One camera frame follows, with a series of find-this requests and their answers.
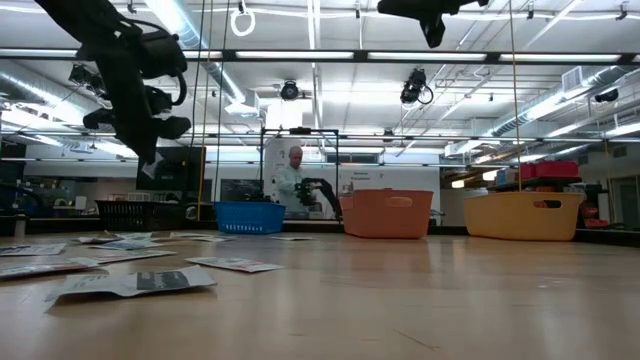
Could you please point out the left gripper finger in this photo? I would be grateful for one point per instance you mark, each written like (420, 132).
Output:
(134, 145)
(149, 145)

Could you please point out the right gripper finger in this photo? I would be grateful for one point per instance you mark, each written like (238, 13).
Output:
(400, 7)

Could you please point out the black background robot arm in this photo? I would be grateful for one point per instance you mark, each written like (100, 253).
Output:
(320, 187)

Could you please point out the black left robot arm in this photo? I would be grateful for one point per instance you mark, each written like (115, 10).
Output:
(100, 25)

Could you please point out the black monitor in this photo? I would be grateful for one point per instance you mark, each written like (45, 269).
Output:
(180, 170)

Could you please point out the black mesh basket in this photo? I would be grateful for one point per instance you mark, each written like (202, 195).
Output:
(140, 215)

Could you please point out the green striped bandage wrapper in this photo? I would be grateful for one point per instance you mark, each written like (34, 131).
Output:
(132, 235)
(192, 234)

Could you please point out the small dark screen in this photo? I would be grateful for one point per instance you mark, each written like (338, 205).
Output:
(240, 189)

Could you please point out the white grey antiseptic towelette packet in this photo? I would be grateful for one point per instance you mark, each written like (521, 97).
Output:
(97, 239)
(160, 281)

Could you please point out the black overhead crossbar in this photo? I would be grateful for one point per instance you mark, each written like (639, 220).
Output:
(300, 55)

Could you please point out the white orange ointment packet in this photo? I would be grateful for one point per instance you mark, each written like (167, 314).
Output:
(45, 269)
(235, 264)
(135, 256)

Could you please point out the blue plastic bin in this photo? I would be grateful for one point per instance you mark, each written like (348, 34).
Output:
(250, 217)

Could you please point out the person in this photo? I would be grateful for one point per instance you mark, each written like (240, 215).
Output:
(292, 185)

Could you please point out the red storage bins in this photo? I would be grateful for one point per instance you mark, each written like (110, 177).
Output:
(555, 169)

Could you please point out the orange plastic bin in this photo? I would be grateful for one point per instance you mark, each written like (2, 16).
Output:
(385, 215)

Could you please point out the yellow plastic bin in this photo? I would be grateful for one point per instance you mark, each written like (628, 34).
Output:
(520, 220)

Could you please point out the red object on rack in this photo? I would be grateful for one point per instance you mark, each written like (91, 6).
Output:
(592, 212)

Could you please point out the black ceiling camera cluster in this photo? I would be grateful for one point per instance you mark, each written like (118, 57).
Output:
(80, 75)

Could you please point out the silver ventilation duct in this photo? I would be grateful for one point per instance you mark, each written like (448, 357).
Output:
(220, 75)
(50, 100)
(550, 104)

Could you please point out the black overhead camera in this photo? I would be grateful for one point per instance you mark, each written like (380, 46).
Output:
(290, 91)

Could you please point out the black background rig frame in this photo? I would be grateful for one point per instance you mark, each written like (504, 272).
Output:
(300, 131)

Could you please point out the small black ceiling camera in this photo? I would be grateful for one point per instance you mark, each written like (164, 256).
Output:
(606, 95)

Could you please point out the dark wall shelf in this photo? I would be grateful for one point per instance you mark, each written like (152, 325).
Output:
(535, 181)

